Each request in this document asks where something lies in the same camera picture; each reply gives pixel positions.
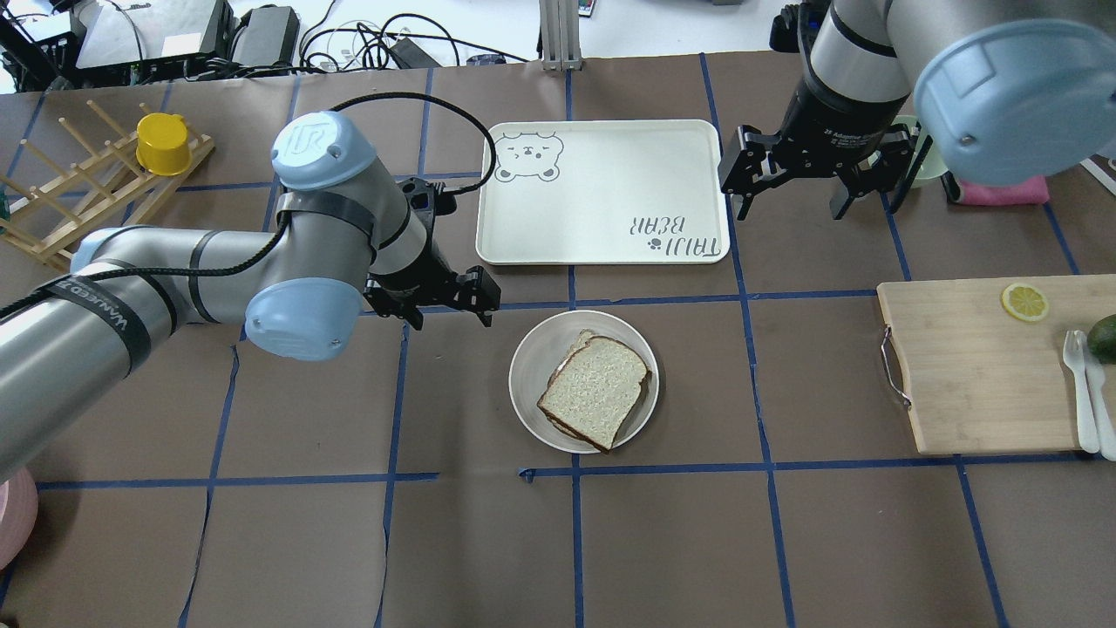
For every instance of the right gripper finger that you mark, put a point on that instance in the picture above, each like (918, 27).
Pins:
(745, 168)
(892, 166)

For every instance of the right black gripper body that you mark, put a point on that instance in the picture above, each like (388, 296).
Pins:
(826, 125)

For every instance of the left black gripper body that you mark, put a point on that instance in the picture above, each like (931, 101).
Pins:
(417, 281)

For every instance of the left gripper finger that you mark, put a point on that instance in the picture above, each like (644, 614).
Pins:
(476, 291)
(412, 315)

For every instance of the white round plate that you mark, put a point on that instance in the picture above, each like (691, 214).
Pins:
(542, 351)

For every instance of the bread slice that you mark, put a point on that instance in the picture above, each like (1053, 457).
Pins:
(575, 344)
(597, 388)

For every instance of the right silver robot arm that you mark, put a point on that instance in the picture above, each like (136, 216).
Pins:
(1004, 90)

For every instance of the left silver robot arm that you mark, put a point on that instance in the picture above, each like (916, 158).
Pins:
(349, 237)

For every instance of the cream bear tray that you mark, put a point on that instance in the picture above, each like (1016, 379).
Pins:
(602, 192)

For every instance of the pink cloth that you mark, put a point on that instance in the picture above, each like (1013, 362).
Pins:
(1032, 191)

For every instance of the lemon slice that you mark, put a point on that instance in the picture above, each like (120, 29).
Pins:
(1025, 302)

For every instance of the wooden cutting board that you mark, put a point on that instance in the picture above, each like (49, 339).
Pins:
(980, 381)

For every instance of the white plastic fork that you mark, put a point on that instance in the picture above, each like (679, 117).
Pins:
(1074, 360)

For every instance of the green avocado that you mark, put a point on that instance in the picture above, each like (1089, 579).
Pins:
(1101, 340)

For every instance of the white plastic spoon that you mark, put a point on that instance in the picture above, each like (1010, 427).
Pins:
(1095, 377)

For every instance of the yellow cup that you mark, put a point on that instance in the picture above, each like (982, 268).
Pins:
(163, 144)

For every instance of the wooden dish rack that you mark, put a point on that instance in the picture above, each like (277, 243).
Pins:
(47, 220)

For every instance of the pink bowl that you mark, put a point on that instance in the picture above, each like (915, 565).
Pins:
(19, 511)

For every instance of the aluminium frame post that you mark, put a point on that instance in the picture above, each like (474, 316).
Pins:
(561, 36)

